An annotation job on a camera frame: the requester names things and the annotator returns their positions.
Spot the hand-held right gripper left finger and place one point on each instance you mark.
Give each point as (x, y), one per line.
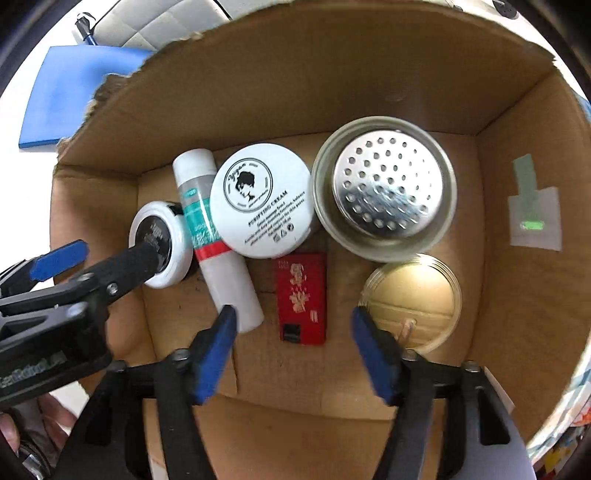
(217, 350)

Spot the grey quilted chair back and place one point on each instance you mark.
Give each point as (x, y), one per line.
(138, 23)

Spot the blue foam mat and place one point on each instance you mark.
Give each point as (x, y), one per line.
(64, 92)

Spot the white jar with black lid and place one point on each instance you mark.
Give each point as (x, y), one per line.
(180, 258)

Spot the metal tin with perforated lid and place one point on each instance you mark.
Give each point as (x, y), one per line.
(383, 184)

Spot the red card case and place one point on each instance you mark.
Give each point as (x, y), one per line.
(300, 295)

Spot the round gold tin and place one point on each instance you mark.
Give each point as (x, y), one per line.
(415, 295)

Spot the cardboard box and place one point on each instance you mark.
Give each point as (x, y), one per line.
(508, 115)

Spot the person's left hand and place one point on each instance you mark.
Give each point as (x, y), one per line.
(37, 420)

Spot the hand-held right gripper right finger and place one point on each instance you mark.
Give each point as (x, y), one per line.
(374, 355)

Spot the white tube with teal label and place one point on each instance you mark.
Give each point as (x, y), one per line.
(203, 207)

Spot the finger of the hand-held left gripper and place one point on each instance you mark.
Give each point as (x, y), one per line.
(131, 265)
(60, 264)

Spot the white cream jar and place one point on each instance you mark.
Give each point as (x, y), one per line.
(258, 203)

